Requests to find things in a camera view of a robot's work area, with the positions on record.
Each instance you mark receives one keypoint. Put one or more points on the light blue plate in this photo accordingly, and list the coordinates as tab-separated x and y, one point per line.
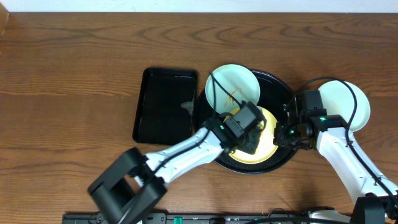
337	99
238	81

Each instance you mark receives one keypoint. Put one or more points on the yellow plate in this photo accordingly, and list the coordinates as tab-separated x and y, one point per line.
265	148

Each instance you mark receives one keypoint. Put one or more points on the black round tray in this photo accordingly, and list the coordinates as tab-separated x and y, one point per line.
274	94

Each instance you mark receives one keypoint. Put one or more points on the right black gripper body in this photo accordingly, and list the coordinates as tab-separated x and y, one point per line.
290	135

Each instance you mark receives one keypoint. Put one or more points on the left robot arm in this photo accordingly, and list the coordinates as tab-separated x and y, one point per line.
134	183

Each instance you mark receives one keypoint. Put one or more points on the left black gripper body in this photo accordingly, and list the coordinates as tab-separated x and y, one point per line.
252	142

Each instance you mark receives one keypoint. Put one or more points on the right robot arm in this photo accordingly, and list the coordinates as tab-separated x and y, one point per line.
373	194

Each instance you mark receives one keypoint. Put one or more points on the soap foam patch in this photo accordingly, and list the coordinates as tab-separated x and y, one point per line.
189	106

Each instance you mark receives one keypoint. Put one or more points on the black rectangular tray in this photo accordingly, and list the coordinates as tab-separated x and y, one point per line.
159	117

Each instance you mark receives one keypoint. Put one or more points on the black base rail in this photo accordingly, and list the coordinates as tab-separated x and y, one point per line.
163	218

